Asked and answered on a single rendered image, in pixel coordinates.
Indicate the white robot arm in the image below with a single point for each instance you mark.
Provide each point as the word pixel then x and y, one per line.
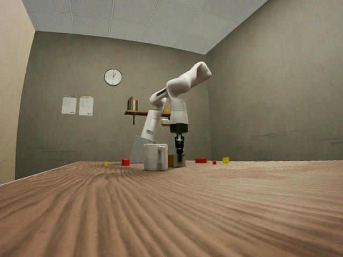
pixel 178 106

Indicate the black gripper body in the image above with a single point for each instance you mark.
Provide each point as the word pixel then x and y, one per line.
pixel 179 128

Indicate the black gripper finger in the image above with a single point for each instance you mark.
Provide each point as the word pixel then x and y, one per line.
pixel 179 143

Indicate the white mug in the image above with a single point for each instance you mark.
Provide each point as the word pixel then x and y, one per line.
pixel 153 159

